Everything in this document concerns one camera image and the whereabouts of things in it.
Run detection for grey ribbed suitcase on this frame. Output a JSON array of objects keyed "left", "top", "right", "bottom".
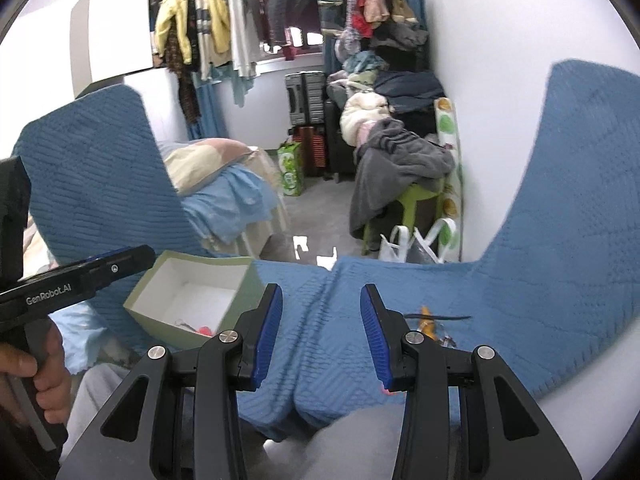
[{"left": 285, "top": 71, "right": 329, "bottom": 126}]

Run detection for light blue bed sheet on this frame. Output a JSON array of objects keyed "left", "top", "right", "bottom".
[{"left": 180, "top": 164, "right": 282, "bottom": 247}]

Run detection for person's left hand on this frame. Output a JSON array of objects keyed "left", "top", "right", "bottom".
[{"left": 0, "top": 321, "right": 72, "bottom": 426}]

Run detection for rolled dotted mat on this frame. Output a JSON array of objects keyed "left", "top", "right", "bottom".
[{"left": 432, "top": 97, "right": 464, "bottom": 264}]

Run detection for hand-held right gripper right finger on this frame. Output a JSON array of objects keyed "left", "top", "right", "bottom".
[{"left": 360, "top": 282, "right": 583, "bottom": 480}]

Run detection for white wardrobe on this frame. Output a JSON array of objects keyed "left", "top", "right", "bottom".
[{"left": 70, "top": 0, "right": 192, "bottom": 142}]

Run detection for hanging small garments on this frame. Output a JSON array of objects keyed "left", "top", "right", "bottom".
[{"left": 342, "top": 0, "right": 422, "bottom": 40}]

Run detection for pink garment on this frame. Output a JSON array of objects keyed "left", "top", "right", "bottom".
[{"left": 357, "top": 120, "right": 397, "bottom": 147}]

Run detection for pile of clothes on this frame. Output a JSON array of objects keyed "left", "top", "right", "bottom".
[{"left": 327, "top": 34, "right": 447, "bottom": 136}]

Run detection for blue quilted blanket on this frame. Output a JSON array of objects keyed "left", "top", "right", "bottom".
[{"left": 12, "top": 59, "right": 640, "bottom": 443}]

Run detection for yellow hair clip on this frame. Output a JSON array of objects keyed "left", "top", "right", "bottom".
[{"left": 417, "top": 305, "right": 441, "bottom": 342}]

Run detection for yellow jacket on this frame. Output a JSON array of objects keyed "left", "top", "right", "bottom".
[
  {"left": 154, "top": 0, "right": 201, "bottom": 66},
  {"left": 201, "top": 0, "right": 234, "bottom": 56}
]

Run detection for teal hanging garment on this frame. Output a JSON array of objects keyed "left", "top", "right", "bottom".
[{"left": 192, "top": 60, "right": 257, "bottom": 141}]

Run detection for dark blue garment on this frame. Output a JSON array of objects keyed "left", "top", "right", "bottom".
[{"left": 375, "top": 70, "right": 446, "bottom": 114}]

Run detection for striped white sweater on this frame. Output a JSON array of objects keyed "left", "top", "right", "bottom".
[{"left": 192, "top": 0, "right": 217, "bottom": 81}]

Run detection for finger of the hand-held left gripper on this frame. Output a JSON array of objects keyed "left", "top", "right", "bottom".
[{"left": 82, "top": 244, "right": 157, "bottom": 292}]

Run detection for hanging clothes row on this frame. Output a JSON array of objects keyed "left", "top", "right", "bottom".
[{"left": 314, "top": 0, "right": 422, "bottom": 78}]

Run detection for brown patterned scarf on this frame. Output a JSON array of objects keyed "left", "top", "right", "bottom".
[{"left": 164, "top": 25, "right": 201, "bottom": 124}]

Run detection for red striped suitcase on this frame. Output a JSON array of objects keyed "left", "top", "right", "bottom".
[{"left": 292, "top": 125, "right": 329, "bottom": 177}]

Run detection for white puffy jacket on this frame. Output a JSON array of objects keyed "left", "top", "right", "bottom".
[{"left": 340, "top": 92, "right": 392, "bottom": 147}]

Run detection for person's grey pants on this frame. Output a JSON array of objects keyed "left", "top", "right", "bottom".
[{"left": 59, "top": 362, "right": 416, "bottom": 480}]

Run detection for window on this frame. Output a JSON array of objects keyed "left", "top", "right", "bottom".
[{"left": 260, "top": 29, "right": 327, "bottom": 62}]

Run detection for green plastic stool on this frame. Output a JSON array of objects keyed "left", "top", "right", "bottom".
[{"left": 362, "top": 182, "right": 447, "bottom": 257}]

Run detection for dark hanging jacket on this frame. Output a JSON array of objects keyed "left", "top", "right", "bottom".
[{"left": 259, "top": 0, "right": 322, "bottom": 50}]

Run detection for beige pink pillow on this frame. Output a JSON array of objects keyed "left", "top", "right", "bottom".
[{"left": 162, "top": 137, "right": 257, "bottom": 196}]

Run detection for black suitcase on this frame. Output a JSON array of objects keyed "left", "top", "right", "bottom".
[{"left": 322, "top": 97, "right": 359, "bottom": 182}]

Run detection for grey fleece blanket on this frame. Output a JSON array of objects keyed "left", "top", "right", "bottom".
[{"left": 349, "top": 119, "right": 457, "bottom": 241}]

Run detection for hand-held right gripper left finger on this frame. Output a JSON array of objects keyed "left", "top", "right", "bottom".
[{"left": 55, "top": 282, "right": 284, "bottom": 480}]

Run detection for white shirt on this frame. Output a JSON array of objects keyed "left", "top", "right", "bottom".
[{"left": 227, "top": 0, "right": 262, "bottom": 79}]

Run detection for green shopping bag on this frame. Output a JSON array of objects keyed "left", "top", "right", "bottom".
[{"left": 277, "top": 140, "right": 305, "bottom": 197}]

